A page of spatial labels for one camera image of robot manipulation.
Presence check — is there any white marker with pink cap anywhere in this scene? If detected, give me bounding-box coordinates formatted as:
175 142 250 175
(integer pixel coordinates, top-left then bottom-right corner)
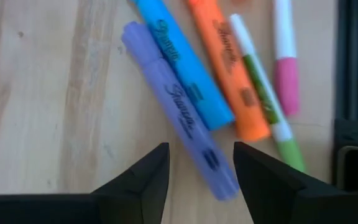
272 0 301 116

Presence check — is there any blue Sharpie highlighter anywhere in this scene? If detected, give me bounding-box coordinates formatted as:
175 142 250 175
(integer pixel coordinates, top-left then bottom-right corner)
131 0 236 131

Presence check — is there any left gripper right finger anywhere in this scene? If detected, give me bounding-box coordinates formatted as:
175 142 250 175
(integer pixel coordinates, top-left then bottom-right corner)
233 141 358 224

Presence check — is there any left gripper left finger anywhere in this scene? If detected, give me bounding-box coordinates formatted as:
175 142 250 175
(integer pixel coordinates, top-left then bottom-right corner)
0 142 170 224

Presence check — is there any white marker with green cap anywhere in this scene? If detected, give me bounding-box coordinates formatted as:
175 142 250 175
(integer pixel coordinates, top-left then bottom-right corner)
229 12 306 172

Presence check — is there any purple Sharpie highlighter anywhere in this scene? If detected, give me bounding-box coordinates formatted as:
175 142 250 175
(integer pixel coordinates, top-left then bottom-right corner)
121 21 241 202

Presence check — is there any orange Sharpie highlighter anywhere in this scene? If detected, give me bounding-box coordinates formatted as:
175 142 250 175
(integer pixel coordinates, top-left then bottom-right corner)
185 0 272 143

